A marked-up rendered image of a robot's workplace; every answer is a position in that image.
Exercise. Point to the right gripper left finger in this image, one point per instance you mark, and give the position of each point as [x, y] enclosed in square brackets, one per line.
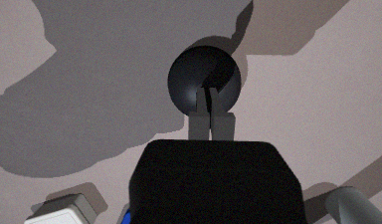
[199, 121]

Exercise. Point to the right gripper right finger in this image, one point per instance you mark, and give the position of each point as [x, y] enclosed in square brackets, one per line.
[222, 123]

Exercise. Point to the white bottle with blue cap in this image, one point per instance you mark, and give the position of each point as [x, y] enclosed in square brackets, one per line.
[348, 205]

